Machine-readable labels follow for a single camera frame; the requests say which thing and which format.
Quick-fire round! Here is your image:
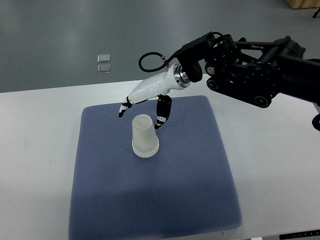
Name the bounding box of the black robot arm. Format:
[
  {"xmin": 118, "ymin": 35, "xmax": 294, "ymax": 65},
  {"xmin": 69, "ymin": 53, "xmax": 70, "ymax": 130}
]
[{"xmin": 174, "ymin": 32, "xmax": 320, "ymax": 108}]

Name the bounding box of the black table edge strip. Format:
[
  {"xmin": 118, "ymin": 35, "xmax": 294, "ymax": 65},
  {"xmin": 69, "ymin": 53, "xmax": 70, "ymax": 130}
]
[{"xmin": 279, "ymin": 229, "xmax": 320, "ymax": 240}]

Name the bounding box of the black tripod foot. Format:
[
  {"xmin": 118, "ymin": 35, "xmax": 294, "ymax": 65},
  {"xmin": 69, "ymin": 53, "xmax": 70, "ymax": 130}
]
[{"xmin": 312, "ymin": 8, "xmax": 320, "ymax": 18}]

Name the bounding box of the wooden furniture corner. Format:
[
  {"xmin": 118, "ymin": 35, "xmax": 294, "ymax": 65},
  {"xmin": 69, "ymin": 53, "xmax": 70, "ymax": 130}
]
[{"xmin": 285, "ymin": 0, "xmax": 320, "ymax": 10}]

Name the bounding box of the white paper cup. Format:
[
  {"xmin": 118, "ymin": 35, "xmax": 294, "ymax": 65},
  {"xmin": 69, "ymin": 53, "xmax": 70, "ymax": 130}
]
[
  {"xmin": 132, "ymin": 114, "xmax": 160, "ymax": 152},
  {"xmin": 132, "ymin": 148, "xmax": 159, "ymax": 158}
]

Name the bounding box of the white paper cup on mat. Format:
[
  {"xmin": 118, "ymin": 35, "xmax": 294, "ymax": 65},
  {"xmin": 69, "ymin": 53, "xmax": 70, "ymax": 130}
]
[{"xmin": 132, "ymin": 148, "xmax": 159, "ymax": 158}]

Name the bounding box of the black cable loop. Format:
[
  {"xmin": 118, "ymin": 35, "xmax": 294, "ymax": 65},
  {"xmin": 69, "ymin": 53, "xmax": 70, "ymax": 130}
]
[{"xmin": 138, "ymin": 51, "xmax": 176, "ymax": 73}]

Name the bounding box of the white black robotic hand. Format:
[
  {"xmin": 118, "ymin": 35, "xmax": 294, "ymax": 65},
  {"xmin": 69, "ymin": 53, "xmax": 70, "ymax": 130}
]
[{"xmin": 118, "ymin": 63, "xmax": 184, "ymax": 129}]

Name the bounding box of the upper metal floor plate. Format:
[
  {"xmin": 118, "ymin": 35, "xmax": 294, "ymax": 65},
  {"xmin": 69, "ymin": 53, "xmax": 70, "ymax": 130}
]
[{"xmin": 97, "ymin": 53, "xmax": 111, "ymax": 63}]

